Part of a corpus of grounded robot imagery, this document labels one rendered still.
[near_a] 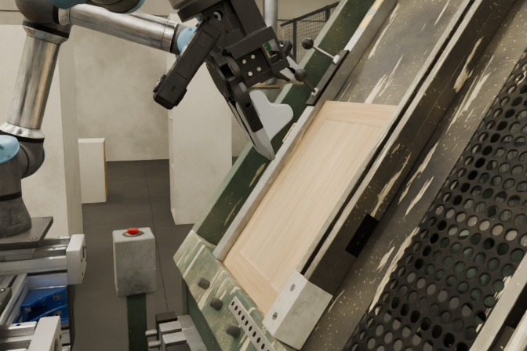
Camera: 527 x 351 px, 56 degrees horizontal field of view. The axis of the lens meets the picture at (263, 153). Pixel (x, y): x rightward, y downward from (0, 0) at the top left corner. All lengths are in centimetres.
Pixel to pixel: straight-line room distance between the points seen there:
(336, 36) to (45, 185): 226
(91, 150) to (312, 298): 522
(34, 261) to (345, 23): 123
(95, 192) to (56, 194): 273
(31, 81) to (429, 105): 98
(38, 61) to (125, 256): 62
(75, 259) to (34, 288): 12
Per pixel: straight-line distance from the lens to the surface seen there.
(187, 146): 489
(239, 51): 58
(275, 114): 60
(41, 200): 345
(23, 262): 135
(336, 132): 132
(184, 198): 498
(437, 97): 106
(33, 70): 142
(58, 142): 337
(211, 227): 167
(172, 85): 58
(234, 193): 167
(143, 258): 160
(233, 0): 60
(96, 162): 608
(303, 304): 100
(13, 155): 133
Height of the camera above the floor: 140
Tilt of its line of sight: 8 degrees down
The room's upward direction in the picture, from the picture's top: straight up
